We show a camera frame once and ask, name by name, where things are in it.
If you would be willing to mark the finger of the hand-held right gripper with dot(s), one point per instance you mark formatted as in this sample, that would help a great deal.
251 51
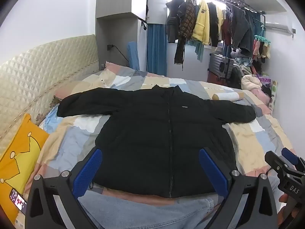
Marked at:
274 159
289 155

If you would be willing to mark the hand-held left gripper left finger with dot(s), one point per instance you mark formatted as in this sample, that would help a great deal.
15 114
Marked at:
87 171

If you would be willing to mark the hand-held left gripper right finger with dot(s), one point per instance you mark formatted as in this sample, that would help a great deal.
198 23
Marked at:
214 174

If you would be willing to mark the black puffer jacket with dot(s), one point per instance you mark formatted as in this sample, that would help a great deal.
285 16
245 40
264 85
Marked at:
143 136

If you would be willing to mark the pile of clothes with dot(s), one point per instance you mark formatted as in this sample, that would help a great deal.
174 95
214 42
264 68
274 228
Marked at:
247 76

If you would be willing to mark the person's right hand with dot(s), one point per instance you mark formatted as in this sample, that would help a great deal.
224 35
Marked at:
283 201

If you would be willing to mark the patchwork bedsheet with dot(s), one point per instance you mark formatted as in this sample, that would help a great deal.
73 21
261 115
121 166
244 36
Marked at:
250 143

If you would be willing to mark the polka dotted roll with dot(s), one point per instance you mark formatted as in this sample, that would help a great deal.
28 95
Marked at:
274 95

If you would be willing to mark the light blue pillow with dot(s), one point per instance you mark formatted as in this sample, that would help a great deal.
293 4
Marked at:
47 121

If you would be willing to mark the yellow cartoon pillow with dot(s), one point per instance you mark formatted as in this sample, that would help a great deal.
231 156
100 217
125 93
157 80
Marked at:
21 152

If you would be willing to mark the blue denim jeans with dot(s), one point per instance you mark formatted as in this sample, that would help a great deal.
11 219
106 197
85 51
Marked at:
147 214

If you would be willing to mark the smartphone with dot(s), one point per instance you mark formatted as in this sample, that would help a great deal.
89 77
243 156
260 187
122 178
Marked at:
17 201

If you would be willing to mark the white roll on cardboard tube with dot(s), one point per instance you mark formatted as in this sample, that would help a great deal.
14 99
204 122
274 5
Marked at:
228 96

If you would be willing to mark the silver ribbed suitcase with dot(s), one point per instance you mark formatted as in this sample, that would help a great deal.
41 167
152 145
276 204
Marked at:
220 64

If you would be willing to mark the green peg hanger with socks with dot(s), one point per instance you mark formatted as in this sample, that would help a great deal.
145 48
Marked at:
262 46

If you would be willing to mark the cream quilted headboard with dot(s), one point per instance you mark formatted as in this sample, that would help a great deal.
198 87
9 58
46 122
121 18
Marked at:
47 64

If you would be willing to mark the teal cloth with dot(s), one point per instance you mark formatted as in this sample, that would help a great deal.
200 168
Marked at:
199 50

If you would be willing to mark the dark fringed scarf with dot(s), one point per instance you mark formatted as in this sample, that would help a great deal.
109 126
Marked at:
179 51

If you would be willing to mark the white air conditioner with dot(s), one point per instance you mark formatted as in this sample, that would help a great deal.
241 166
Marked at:
278 25

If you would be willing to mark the hanging grey denim jacket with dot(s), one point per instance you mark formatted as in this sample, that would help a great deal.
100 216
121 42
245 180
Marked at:
240 31

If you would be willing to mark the hanging dark red garment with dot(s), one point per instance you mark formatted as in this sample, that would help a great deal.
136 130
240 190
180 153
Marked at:
226 31

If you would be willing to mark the blue curtain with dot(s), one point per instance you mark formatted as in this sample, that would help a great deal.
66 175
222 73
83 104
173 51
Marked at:
156 47

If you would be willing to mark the hanging black garment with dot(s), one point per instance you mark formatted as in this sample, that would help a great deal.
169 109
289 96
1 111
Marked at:
213 23

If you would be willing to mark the hanging yellow jacket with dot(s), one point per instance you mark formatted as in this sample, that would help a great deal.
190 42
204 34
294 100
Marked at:
201 23

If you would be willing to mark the hanging brown patterned coat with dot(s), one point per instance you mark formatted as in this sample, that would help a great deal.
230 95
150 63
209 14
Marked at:
188 21

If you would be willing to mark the hanging black vest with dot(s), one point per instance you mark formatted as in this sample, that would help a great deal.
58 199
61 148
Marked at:
175 16

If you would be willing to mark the black wall plug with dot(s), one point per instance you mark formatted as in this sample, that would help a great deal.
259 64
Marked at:
110 47

